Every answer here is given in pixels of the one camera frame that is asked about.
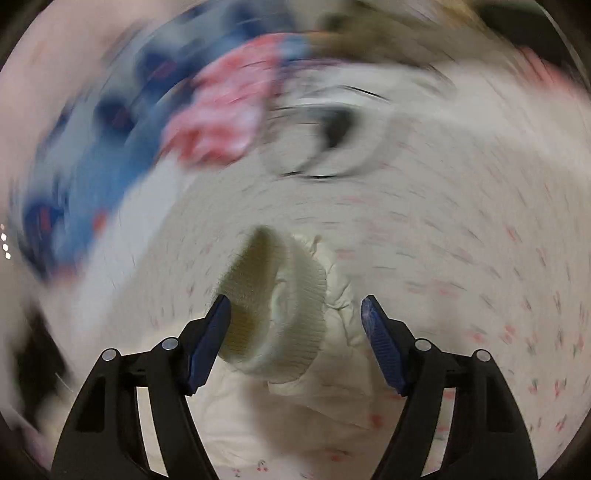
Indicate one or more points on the red pink patterned cloth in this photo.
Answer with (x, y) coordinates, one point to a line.
(229, 101)

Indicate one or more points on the blue whale print blanket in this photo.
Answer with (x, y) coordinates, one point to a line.
(107, 136)

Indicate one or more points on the olive brown garment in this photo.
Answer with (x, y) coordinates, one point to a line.
(363, 31)

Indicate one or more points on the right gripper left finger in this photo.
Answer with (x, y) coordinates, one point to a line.
(131, 420)

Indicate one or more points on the cream white padded jacket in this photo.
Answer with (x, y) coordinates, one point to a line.
(295, 349)

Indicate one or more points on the white garment with black print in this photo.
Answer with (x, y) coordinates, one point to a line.
(344, 120)

